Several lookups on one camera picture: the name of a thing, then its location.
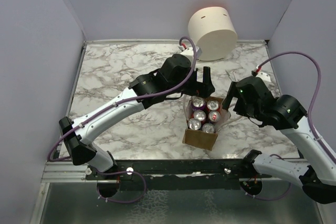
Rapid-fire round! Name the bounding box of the purple soda can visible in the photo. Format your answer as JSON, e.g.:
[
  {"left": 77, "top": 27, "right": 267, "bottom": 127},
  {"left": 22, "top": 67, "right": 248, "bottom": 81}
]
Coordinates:
[{"left": 208, "top": 111, "right": 221, "bottom": 123}]

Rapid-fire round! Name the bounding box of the black and gold can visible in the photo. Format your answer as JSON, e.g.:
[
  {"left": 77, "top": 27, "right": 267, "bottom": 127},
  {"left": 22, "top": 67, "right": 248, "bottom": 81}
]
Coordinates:
[{"left": 191, "top": 97, "right": 205, "bottom": 110}]

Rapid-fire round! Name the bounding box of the blue and silver can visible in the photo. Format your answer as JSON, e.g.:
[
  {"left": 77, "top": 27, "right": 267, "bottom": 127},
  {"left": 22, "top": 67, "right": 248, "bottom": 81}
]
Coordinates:
[{"left": 192, "top": 110, "right": 206, "bottom": 122}]

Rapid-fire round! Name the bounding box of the brown canvas bag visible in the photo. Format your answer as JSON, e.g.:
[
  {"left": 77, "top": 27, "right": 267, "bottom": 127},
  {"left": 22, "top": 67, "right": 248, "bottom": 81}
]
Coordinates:
[{"left": 182, "top": 96, "right": 242, "bottom": 151}]

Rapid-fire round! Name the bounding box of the red soda can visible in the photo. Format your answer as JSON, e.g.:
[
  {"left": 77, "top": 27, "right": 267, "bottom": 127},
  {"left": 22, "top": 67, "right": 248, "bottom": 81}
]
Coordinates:
[
  {"left": 187, "top": 118, "right": 202, "bottom": 131},
  {"left": 206, "top": 100, "right": 220, "bottom": 111}
]

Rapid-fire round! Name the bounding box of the silver top soda can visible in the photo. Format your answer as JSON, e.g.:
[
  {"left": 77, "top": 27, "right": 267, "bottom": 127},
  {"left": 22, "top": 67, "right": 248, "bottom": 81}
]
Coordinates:
[{"left": 202, "top": 123, "right": 216, "bottom": 134}]

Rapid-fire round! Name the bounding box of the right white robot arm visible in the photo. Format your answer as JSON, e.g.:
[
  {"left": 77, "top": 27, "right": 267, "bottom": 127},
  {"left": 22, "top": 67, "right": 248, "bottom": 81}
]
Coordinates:
[{"left": 222, "top": 76, "right": 335, "bottom": 204}]

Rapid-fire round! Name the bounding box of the cream cylindrical container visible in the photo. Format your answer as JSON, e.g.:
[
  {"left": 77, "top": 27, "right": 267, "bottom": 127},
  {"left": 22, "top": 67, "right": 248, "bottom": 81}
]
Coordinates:
[{"left": 188, "top": 6, "right": 238, "bottom": 61}]

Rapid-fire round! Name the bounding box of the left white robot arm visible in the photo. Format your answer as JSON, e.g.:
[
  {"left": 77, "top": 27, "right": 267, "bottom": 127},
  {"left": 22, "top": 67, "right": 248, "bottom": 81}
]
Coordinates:
[{"left": 59, "top": 54, "right": 215, "bottom": 179}]

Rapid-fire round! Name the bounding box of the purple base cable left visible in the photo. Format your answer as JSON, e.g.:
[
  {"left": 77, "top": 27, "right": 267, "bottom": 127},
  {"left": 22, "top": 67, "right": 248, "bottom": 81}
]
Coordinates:
[{"left": 91, "top": 170, "right": 148, "bottom": 204}]

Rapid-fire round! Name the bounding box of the black mounting rail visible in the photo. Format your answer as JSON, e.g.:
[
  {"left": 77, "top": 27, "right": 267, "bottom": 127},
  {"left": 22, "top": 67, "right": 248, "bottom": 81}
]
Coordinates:
[{"left": 85, "top": 158, "right": 274, "bottom": 190}]

